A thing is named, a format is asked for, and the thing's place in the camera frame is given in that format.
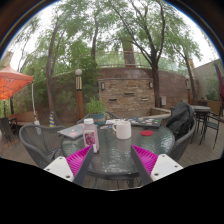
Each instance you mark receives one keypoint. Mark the white stickered flat tablet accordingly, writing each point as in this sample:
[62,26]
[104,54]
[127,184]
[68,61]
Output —
[110,121]

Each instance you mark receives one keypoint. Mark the dark laptop with stickers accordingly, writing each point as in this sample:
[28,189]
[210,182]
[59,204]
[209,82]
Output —
[146,122]

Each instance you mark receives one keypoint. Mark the wooden lamp post globe light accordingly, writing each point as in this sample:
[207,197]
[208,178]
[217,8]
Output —
[79,100]
[188,93]

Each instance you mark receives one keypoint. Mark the white ceramic mug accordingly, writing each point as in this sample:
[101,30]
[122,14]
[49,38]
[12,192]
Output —
[122,130]

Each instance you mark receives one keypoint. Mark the black metal chair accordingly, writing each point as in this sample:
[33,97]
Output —
[213,125]

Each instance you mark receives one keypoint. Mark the dark-trunked tall tree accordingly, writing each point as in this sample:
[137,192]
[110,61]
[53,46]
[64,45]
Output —
[155,86]

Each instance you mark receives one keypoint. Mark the silver laptop with stickers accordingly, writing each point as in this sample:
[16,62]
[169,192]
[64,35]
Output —
[71,131]

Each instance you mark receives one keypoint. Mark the pink drink bottle white cap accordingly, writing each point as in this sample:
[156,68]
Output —
[90,136]

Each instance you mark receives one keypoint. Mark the slender leaning tree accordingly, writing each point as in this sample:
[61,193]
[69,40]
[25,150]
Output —
[50,86]

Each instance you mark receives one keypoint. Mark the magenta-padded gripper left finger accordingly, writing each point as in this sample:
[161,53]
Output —
[60,166]

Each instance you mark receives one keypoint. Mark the orange patio umbrella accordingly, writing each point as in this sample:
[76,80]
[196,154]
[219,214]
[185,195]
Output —
[13,81]

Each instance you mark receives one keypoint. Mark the closed maroon umbrella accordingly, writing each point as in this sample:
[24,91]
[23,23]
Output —
[220,83]

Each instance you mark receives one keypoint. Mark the grey wicker chair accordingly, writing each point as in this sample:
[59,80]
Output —
[111,115]
[183,145]
[36,141]

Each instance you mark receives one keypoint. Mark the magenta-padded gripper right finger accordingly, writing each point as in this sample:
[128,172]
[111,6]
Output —
[165,166]

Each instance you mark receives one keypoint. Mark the black wall lamp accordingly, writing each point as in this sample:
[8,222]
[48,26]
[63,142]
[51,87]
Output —
[103,86]
[150,84]

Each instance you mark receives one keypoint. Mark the blue yellow striped cone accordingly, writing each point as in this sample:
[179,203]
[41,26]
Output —
[52,120]

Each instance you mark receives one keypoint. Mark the green potted plant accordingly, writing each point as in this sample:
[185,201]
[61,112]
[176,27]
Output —
[96,106]

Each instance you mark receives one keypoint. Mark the round dark patio table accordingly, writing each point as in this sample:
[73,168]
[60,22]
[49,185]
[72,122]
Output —
[201,109]

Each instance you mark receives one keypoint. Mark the dark outdoor chair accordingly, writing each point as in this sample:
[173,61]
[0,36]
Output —
[7,128]

